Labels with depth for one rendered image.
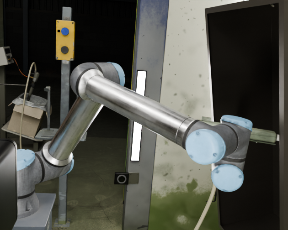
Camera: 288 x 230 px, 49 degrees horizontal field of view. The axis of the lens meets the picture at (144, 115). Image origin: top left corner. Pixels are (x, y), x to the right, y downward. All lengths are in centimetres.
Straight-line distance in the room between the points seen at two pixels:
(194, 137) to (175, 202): 164
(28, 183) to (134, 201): 101
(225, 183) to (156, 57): 129
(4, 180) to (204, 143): 63
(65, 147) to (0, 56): 243
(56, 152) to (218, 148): 92
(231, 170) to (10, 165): 77
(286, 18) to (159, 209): 172
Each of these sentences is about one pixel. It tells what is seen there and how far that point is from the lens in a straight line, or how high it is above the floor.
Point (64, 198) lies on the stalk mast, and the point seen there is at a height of 23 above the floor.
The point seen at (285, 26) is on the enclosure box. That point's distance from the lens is 108.
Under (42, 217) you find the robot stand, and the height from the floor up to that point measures 64.
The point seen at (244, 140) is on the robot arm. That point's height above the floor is 122.
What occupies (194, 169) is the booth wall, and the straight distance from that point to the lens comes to 235.
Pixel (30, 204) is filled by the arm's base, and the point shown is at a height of 69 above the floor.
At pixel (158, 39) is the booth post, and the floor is 148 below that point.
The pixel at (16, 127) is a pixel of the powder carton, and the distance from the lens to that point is 368.
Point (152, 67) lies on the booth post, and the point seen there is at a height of 130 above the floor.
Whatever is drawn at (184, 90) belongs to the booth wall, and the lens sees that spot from 216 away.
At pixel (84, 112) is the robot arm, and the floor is 116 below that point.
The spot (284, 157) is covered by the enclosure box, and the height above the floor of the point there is 112.
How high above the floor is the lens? 147
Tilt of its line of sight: 13 degrees down
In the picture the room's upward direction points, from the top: 5 degrees clockwise
